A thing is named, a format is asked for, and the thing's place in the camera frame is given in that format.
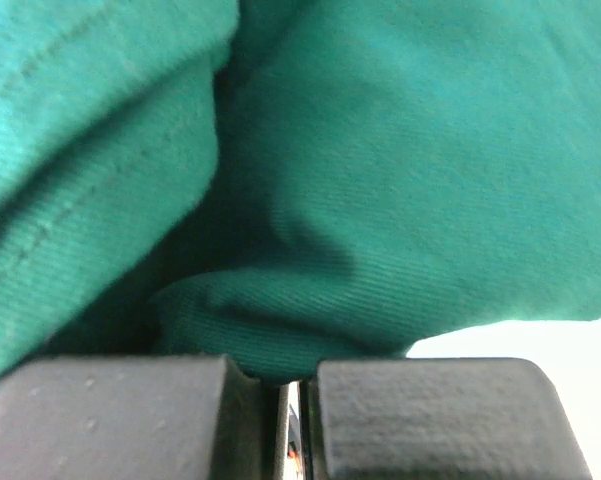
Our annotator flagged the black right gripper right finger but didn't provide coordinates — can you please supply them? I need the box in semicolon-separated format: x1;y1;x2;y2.
300;358;590;480

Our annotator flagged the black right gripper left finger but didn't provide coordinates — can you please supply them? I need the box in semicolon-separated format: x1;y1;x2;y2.
0;356;277;480

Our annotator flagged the dark green surgical drape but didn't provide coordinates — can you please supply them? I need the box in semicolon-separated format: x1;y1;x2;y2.
0;1;601;383

